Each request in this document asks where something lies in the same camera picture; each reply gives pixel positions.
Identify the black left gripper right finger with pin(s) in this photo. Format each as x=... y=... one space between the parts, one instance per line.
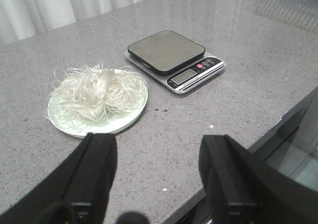
x=242 y=189

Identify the white pleated curtain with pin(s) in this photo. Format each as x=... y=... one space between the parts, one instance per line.
x=21 y=19

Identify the silver black kitchen scale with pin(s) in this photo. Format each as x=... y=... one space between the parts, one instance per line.
x=175 y=61

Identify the light green round plate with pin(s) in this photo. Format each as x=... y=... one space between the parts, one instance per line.
x=119 y=119

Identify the white vermicelli noodle bundle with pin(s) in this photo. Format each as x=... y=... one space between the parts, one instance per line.
x=99 y=92

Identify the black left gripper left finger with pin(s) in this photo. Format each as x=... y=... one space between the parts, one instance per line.
x=76 y=192

